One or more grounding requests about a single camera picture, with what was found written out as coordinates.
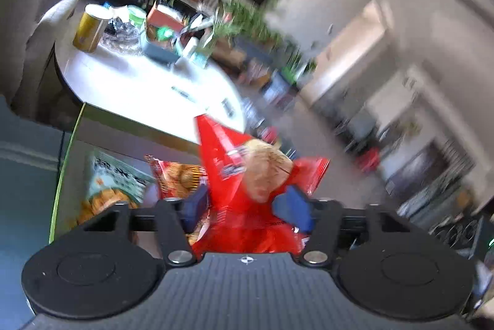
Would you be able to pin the red yellow cracker bag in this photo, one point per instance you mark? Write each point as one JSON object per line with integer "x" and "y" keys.
{"x": 173, "y": 175}

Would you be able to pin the grey sofa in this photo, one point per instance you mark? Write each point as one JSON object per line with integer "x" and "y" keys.
{"x": 23, "y": 6}

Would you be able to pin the crumpled clear plastic wrap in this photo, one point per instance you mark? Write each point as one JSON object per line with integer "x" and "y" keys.
{"x": 121, "y": 31}

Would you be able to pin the pink box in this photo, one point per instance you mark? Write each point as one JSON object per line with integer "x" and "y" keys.
{"x": 164, "y": 15}

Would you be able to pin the white tub with green lid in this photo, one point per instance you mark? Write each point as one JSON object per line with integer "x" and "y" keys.
{"x": 137, "y": 15}

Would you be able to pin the large red snack bag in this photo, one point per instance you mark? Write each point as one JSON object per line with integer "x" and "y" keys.
{"x": 220, "y": 148}

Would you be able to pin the green cracker snack bag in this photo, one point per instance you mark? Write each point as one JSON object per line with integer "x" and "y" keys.
{"x": 112, "y": 179}

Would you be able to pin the yellow tin can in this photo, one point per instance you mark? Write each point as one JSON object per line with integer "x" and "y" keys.
{"x": 89, "y": 29}

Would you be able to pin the glass vase with spider plant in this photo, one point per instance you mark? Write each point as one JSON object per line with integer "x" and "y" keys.
{"x": 210, "y": 40}

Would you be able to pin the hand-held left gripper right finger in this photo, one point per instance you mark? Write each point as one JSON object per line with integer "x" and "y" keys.
{"x": 295, "y": 208}

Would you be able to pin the blue plastic basket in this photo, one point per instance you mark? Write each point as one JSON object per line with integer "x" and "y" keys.
{"x": 158, "y": 50}

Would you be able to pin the green cardboard box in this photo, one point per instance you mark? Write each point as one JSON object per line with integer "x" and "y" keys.
{"x": 115, "y": 125}

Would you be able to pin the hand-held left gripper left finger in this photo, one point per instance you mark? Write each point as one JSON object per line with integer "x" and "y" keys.
{"x": 195, "y": 206}

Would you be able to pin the white oval coffee table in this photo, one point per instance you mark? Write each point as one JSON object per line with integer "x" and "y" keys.
{"x": 135, "y": 83}

